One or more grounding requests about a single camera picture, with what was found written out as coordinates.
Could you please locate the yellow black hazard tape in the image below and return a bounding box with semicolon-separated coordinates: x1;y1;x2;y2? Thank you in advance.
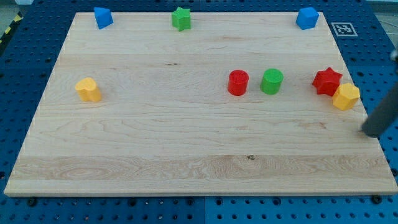
1;11;24;47

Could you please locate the green star block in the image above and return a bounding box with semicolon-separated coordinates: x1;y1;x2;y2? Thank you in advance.
172;7;191;31

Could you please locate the red star block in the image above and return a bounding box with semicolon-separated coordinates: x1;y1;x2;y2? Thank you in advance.
312;67;343;96

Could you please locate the yellow hexagon block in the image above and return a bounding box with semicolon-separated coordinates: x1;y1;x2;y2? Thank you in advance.
332;83;360;111

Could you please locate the blue cube block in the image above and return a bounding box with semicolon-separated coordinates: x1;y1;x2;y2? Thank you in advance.
296;7;319;30

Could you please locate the yellow heart block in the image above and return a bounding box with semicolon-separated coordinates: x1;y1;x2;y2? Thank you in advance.
75;77;102;102

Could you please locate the blue triangular prism block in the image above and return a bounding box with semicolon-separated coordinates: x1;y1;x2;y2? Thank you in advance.
94;7;113;29

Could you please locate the green cylinder block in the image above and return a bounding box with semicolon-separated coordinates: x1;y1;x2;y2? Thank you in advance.
260;68;284;95

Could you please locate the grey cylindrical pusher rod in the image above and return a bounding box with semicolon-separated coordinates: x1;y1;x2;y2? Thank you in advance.
362;87;397;138

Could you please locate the wooden board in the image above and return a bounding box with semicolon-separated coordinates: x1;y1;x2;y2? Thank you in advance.
4;12;397;197

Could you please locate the white fiducial marker tag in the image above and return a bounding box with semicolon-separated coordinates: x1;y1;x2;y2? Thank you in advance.
331;22;358;37

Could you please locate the red cylinder block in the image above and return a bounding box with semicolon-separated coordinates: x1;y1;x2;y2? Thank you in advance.
227;70;249;96

